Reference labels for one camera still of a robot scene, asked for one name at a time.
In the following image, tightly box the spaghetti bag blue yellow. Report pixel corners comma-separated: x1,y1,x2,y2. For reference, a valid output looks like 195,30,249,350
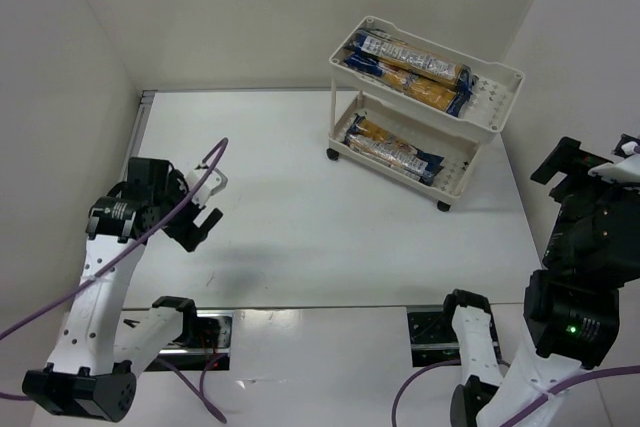
345,114,444,166
344,53,471,117

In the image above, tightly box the spaghetti bag label side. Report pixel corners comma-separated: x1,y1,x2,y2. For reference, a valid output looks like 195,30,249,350
344,134,443,186
345,28,477,92

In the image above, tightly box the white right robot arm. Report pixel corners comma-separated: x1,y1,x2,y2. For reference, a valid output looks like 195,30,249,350
443,135,639,426

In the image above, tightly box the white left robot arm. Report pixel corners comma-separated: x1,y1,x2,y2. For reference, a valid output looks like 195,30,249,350
22,157,228,422

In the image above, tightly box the cream two-tier rolling cart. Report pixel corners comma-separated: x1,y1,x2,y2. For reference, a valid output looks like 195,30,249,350
327,16,525,212

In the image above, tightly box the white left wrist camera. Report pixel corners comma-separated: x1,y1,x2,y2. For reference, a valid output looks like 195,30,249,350
185,165,228,209

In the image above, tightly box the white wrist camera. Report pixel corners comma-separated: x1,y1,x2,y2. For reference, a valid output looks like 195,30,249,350
185,165,228,209
588,134,639,188

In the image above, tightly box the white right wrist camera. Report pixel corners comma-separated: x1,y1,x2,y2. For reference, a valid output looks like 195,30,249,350
588,134,639,188

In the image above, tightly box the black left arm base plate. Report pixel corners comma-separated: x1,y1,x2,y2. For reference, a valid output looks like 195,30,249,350
147,310,234,372

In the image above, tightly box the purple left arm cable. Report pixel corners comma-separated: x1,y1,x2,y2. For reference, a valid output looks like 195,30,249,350
0,136,230,423

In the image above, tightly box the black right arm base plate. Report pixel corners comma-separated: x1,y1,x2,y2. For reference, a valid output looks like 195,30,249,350
406,305,460,367

